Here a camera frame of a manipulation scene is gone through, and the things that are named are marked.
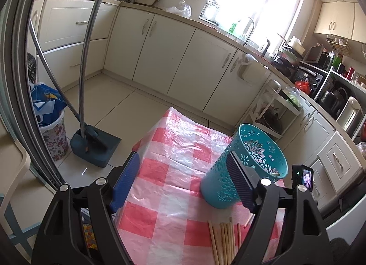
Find white electric kettle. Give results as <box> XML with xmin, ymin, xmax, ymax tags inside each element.
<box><xmin>336</xmin><ymin>96</ymin><xmax>363</xmax><ymax>137</ymax></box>

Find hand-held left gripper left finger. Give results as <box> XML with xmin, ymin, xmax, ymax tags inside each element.
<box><xmin>31</xmin><ymin>152</ymin><xmax>140</xmax><ymax>265</ymax></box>

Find blue dustpan with handle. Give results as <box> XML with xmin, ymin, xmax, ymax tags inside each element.
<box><xmin>29</xmin><ymin>18</ymin><xmax>122</xmax><ymax>168</ymax></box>

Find teal perforated utensil holder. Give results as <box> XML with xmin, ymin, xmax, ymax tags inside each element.
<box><xmin>200</xmin><ymin>123</ymin><xmax>289</xmax><ymax>208</ymax></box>

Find red white checkered tablecloth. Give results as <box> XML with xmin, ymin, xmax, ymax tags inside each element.
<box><xmin>116</xmin><ymin>107</ymin><xmax>286</xmax><ymax>265</ymax></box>

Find black mesh basket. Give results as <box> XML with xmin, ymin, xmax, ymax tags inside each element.
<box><xmin>27</xmin><ymin>53</ymin><xmax>38</xmax><ymax>84</ymax></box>

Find black rice cooker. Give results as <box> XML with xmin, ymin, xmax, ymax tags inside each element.
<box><xmin>320</xmin><ymin>88</ymin><xmax>348</xmax><ymax>114</ymax></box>

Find red plastic bag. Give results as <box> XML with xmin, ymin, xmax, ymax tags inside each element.
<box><xmin>295</xmin><ymin>80</ymin><xmax>311</xmax><ymax>95</ymax></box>

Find cream kitchen base cabinets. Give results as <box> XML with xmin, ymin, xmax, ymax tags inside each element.
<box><xmin>27</xmin><ymin>0</ymin><xmax>366</xmax><ymax>214</ymax></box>

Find white kitchen trolley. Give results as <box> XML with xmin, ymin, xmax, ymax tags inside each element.
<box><xmin>249</xmin><ymin>79</ymin><xmax>304</xmax><ymax>140</ymax></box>

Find hanging wire basket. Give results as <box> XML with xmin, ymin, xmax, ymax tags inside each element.
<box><xmin>326</xmin><ymin>34</ymin><xmax>352</xmax><ymax>54</ymax></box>

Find cream wall cabinet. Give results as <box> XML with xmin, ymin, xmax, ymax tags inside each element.
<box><xmin>313</xmin><ymin>1</ymin><xmax>366</xmax><ymax>44</ymax></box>

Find white bag on cabinet door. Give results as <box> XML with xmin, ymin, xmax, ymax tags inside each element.
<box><xmin>237</xmin><ymin>54</ymin><xmax>255</xmax><ymax>81</ymax></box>

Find appliance storage shelf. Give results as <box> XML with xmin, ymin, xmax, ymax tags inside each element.
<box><xmin>315</xmin><ymin>69</ymin><xmax>366</xmax><ymax>142</ymax></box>

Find chrome kitchen faucet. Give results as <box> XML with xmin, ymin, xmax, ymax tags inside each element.
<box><xmin>243</xmin><ymin>17</ymin><xmax>256</xmax><ymax>46</ymax></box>

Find white plastic bag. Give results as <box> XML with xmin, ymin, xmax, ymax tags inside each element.
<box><xmin>166</xmin><ymin>0</ymin><xmax>192</xmax><ymax>19</ymax></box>

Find small countertop oven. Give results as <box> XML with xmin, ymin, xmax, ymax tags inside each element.
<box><xmin>303</xmin><ymin>45</ymin><xmax>334</xmax><ymax>71</ymax></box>

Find grey metal door frame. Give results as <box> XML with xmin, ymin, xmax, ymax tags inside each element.
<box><xmin>0</xmin><ymin>0</ymin><xmax>66</xmax><ymax>188</ymax></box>

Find bundle of wooden chopsticks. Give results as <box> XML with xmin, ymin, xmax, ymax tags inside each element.
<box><xmin>208</xmin><ymin>215</ymin><xmax>253</xmax><ymax>265</ymax></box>

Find dish rack with bowls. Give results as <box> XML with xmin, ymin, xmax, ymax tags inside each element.
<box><xmin>272</xmin><ymin>36</ymin><xmax>305</xmax><ymax>80</ymax></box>

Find black toaster oven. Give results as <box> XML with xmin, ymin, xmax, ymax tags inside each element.
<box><xmin>294</xmin><ymin>65</ymin><xmax>329</xmax><ymax>98</ymax></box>

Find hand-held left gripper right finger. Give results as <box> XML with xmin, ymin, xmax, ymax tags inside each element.
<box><xmin>225</xmin><ymin>151</ymin><xmax>334</xmax><ymax>265</ymax></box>

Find green vegetables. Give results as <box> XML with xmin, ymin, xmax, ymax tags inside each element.
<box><xmin>286</xmin><ymin>89</ymin><xmax>301</xmax><ymax>106</ymax></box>

